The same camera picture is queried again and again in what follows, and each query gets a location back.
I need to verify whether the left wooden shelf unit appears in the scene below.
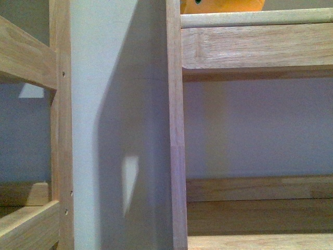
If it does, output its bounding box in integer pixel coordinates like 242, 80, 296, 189
1, 1, 74, 249

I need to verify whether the right wooden shelf unit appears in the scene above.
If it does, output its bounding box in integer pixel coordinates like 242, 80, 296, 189
166, 1, 332, 249

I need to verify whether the wooden shelf unit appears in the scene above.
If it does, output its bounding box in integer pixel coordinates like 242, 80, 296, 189
166, 1, 332, 249
1, 1, 74, 249

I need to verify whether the orange plush toy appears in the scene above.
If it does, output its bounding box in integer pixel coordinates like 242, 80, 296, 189
180, 0, 265, 15

